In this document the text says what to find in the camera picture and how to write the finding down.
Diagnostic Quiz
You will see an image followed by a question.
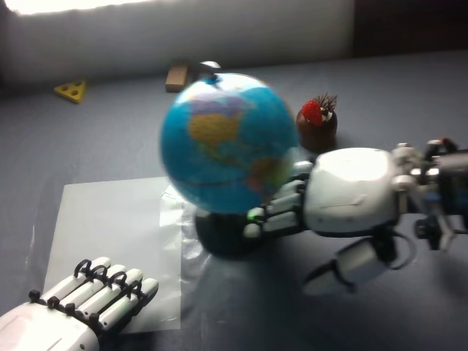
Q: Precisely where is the grey table cloth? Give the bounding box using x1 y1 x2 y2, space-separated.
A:
0 0 468 351

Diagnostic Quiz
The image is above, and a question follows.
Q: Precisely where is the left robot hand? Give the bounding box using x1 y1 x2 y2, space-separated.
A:
0 256 160 351

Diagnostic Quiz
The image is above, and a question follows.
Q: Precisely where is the chocolate cake toy with strawberry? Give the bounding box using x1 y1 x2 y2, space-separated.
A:
295 94 339 153

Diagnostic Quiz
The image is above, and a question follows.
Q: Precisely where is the white paper sheet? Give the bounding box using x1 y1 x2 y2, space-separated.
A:
42 175 184 334

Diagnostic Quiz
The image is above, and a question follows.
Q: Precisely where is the globe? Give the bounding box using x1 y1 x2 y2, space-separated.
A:
159 60 302 259

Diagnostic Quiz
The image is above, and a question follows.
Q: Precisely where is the plain wooden block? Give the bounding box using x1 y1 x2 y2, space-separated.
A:
165 58 189 93

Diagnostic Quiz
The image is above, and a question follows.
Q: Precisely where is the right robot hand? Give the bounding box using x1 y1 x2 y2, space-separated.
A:
243 147 403 295

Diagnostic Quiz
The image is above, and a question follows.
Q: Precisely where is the yellow cheese wedge toy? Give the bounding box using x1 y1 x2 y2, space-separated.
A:
53 75 88 105

